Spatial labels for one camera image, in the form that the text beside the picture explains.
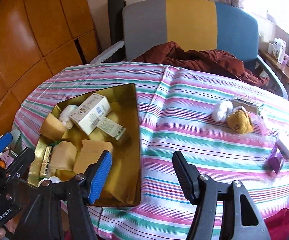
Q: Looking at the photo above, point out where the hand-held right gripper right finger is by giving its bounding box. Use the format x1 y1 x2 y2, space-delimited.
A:
172 150 272 240

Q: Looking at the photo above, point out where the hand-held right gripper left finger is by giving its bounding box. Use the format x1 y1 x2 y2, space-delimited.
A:
19 150 113 240

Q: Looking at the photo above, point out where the gold tin box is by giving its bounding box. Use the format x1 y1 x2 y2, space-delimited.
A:
27 83 142 207

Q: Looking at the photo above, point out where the tan snack packet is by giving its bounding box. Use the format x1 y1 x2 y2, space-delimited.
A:
52 141 78 172

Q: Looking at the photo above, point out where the striped tablecloth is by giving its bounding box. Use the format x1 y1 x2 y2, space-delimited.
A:
12 61 289 240

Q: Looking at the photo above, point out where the green and white small box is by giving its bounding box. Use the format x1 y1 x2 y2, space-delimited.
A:
96 118 126 140

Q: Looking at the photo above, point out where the cream carton box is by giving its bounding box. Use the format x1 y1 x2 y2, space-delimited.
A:
70 93 111 135

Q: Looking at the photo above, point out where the white fluffy pouch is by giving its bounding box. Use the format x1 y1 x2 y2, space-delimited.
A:
59 104 78 129
212 100 233 122

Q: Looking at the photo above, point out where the brown plush pouch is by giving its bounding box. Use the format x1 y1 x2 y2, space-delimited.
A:
226 106 254 134

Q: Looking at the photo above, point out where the pink clear packet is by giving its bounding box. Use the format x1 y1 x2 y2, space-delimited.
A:
256 116 270 135

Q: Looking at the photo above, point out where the white flat box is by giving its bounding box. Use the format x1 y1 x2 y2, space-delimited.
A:
276 131 289 160

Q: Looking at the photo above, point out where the red garment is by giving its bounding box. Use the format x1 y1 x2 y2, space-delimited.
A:
264 187 289 240

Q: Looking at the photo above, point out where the wooden wardrobe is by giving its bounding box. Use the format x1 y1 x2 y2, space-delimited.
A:
0 0 102 145

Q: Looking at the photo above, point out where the maroon jacket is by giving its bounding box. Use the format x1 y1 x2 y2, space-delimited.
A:
132 41 270 88

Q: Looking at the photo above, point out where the wooden side table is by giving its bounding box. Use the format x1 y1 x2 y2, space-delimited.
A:
258 49 289 90

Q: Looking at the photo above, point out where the tall white carton box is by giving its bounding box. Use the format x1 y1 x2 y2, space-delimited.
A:
273 38 287 64

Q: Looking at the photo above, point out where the grey yellow blue chair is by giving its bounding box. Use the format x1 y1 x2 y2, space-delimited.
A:
89 0 288 100

